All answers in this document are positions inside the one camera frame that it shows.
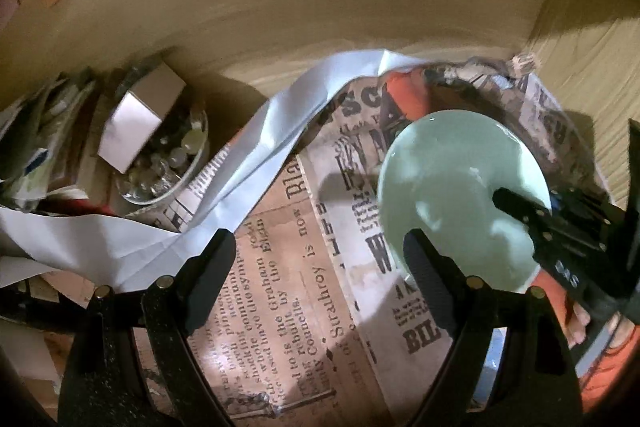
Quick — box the white paper sheet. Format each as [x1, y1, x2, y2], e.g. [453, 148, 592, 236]
[0, 49, 427, 294]

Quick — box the printed tablecloth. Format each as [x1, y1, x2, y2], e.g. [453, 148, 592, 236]
[150, 61, 617, 427]

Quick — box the small white box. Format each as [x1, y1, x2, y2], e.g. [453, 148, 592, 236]
[97, 62, 187, 175]

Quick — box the pile of magazines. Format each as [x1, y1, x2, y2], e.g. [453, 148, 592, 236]
[0, 67, 101, 214]

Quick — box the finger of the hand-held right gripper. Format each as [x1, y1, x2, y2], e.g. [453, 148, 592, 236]
[552, 189, 626, 228]
[492, 187, 551, 238]

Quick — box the glass bowl of marbles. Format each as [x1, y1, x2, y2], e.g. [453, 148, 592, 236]
[112, 102, 210, 206]

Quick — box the mint green bowl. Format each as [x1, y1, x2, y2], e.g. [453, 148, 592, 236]
[376, 109, 554, 294]

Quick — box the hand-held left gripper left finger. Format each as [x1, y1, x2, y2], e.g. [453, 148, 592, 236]
[57, 228, 238, 427]

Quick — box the person's right forearm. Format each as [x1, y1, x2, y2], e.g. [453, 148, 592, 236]
[577, 319, 640, 414]

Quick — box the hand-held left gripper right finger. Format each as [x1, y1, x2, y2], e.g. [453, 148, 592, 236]
[402, 228, 584, 427]

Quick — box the person's right hand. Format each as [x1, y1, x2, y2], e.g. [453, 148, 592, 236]
[562, 299, 621, 351]

